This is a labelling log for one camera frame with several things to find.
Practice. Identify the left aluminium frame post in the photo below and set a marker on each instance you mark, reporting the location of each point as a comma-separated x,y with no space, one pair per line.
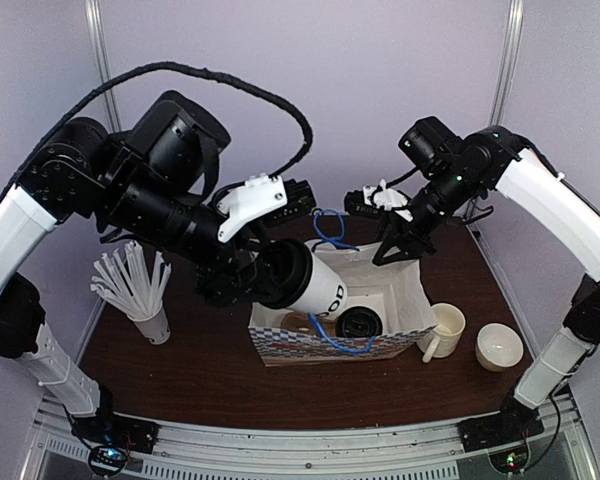
97,36

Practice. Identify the white paper cup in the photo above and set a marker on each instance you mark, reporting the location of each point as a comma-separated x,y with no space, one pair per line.
324,294

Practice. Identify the paper cup holding straws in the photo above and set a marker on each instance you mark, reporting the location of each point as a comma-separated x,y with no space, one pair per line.
155,329

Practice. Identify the cream ceramic bowl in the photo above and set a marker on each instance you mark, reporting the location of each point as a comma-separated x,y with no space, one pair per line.
498,347

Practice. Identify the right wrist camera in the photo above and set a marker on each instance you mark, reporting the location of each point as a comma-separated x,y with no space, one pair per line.
374,201

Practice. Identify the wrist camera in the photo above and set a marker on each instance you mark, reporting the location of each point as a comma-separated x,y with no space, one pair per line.
268,199
374,201

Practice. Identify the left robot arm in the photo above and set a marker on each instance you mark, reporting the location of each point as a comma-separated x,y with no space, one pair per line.
60,265

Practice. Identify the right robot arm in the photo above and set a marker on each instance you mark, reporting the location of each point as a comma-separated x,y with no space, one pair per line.
565,234

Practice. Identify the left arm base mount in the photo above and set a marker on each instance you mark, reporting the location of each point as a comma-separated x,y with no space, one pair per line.
106,427

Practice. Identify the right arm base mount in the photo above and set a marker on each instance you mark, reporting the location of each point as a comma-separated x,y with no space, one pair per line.
501,428

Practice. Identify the cream ceramic mug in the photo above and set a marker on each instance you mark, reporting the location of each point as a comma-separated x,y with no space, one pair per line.
442,340

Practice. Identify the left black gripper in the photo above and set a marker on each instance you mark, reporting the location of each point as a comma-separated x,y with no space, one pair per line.
227,288

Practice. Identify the cardboard cup carrier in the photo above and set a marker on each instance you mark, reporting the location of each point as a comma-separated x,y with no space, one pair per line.
298,323

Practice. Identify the black cup lid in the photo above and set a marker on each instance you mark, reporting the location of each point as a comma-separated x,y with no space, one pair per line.
287,266
358,322

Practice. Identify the blue checkered paper bag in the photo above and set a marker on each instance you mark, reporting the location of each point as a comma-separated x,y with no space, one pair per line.
379,311

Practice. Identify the aluminium frame post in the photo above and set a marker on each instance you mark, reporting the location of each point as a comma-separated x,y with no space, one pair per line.
97,36
508,62

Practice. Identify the right aluminium frame post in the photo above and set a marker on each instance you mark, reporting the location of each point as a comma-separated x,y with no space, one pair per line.
508,62

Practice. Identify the aluminium front rail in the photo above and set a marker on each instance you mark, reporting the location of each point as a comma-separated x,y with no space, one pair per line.
432,450

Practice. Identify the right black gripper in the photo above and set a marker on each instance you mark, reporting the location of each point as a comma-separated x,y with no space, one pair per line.
409,238

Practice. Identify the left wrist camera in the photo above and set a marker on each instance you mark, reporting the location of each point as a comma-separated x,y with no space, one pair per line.
268,199

